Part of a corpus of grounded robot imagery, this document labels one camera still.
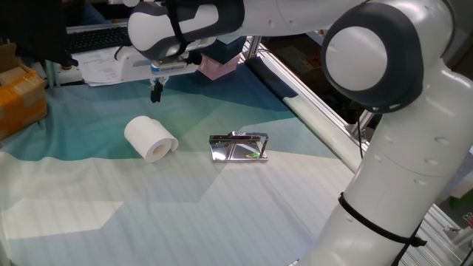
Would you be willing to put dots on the pink gift box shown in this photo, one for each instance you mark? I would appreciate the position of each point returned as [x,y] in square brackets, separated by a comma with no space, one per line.
[218,70]

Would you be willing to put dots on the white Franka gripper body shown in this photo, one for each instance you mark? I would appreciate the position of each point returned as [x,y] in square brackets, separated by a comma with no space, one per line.
[133,66]

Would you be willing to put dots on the white toilet paper roll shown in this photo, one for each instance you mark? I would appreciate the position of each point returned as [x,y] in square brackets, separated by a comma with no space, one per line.
[144,136]

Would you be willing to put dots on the cardboard box with orange tape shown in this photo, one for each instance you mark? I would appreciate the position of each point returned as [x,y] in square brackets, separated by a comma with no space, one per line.
[22,99]

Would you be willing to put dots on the blue green white tablecloth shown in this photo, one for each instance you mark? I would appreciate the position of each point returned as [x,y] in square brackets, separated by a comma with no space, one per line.
[111,207]

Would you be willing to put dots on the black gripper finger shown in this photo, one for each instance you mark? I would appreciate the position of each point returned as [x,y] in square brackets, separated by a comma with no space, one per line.
[154,92]
[159,92]

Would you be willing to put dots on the printed paper sheets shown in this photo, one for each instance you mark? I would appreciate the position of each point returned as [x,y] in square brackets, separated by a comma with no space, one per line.
[96,66]

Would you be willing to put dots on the black keyboard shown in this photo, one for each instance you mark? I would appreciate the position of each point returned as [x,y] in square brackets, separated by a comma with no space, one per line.
[96,38]

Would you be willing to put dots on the shiny metal toilet paper holder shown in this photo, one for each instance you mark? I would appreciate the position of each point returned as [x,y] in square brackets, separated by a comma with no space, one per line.
[236,151]

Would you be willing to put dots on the navy gift box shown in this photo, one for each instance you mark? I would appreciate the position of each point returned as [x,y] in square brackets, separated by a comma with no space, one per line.
[225,50]

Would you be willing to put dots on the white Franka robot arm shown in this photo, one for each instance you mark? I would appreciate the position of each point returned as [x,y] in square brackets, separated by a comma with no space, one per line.
[406,166]

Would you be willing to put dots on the aluminium frame post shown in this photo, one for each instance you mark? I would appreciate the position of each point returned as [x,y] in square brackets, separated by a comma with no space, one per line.
[362,127]
[253,48]

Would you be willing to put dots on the grey wrist sensor box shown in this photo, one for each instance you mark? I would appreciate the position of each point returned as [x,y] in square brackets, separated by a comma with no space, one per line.
[168,69]

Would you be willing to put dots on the aluminium table side rail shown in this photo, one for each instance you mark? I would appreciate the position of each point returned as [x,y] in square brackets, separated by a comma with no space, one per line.
[314,96]

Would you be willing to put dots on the green plastic item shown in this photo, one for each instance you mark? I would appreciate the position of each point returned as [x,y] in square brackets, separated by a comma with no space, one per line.
[462,199]

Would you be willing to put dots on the black monitor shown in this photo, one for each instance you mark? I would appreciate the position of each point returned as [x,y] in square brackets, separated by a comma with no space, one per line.
[33,29]

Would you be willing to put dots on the aluminium frame beam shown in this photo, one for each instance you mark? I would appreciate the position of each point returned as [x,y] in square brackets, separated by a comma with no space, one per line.
[96,25]

